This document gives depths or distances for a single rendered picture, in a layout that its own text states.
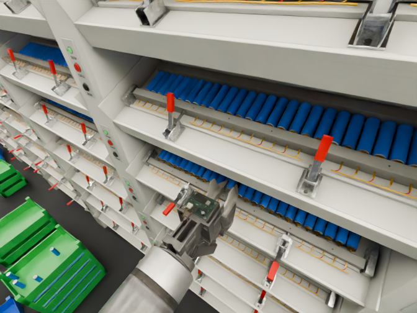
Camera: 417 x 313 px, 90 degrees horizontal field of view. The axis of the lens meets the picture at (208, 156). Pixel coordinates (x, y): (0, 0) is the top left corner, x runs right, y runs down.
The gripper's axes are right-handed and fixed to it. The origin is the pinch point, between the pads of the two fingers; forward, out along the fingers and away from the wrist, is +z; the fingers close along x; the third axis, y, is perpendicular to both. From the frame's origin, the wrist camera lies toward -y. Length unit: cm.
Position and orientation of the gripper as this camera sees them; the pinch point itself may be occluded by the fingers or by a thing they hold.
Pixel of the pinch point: (229, 188)
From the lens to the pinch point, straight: 50.7
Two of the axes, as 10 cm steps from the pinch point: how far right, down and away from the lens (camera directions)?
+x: -8.4, -3.3, 4.3
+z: 5.4, -6.0, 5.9
